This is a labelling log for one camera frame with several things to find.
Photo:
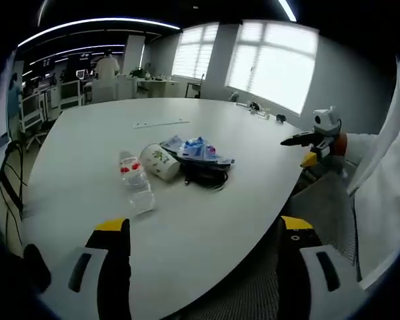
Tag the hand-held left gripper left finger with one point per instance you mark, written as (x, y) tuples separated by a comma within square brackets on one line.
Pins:
[(86, 266)]

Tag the white tabletop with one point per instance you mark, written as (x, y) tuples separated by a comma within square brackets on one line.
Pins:
[(200, 213)]

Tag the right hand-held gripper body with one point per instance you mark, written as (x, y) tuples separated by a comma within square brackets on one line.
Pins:
[(325, 125)]

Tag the white rack cart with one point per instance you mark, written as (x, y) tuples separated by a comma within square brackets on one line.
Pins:
[(70, 95), (31, 111)]

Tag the white flat strip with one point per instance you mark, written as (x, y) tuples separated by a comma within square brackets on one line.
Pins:
[(160, 124)]

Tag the white paper cup green print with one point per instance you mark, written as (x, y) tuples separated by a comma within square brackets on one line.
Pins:
[(160, 161)]

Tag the clear plastic water bottle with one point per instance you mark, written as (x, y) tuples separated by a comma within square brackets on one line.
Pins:
[(135, 180)]

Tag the small clear items cluster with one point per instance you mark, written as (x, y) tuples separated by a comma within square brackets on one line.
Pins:
[(255, 108)]

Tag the black chair frame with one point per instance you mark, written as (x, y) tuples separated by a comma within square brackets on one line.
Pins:
[(10, 186)]

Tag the white office chair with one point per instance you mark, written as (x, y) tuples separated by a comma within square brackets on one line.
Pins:
[(35, 138)]

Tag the blue and white wrapper packet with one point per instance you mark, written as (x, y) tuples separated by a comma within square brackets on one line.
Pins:
[(171, 143)]

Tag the green potted plant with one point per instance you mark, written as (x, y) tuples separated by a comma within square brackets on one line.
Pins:
[(138, 71)]

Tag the white office desk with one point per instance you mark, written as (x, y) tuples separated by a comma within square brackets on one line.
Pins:
[(156, 87)]

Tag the blue and white tissue packet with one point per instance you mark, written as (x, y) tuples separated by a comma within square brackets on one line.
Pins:
[(200, 150)]

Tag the window with white blinds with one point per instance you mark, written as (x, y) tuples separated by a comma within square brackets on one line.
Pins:
[(273, 63), (195, 51)]

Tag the small black object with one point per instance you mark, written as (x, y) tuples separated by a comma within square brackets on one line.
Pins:
[(281, 118)]

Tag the person in white coat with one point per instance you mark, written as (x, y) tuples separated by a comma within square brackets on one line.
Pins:
[(390, 173)]

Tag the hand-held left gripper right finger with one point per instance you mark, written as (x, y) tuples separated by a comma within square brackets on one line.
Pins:
[(316, 276)]

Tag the person's right hand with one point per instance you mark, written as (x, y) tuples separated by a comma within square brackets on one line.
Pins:
[(341, 144)]

